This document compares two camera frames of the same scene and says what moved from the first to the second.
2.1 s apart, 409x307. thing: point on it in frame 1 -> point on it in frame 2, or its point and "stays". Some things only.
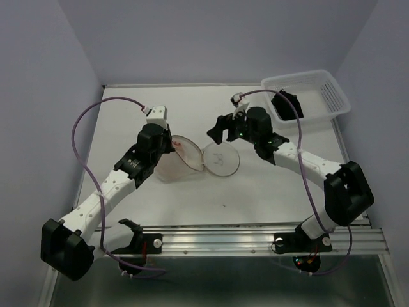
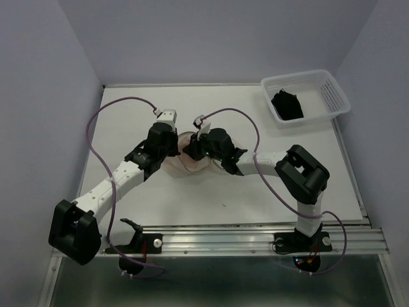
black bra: x=284 y=109 stays
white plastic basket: x=320 y=97 stays
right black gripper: x=223 y=122 -> x=192 y=148
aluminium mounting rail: x=243 y=240 stays
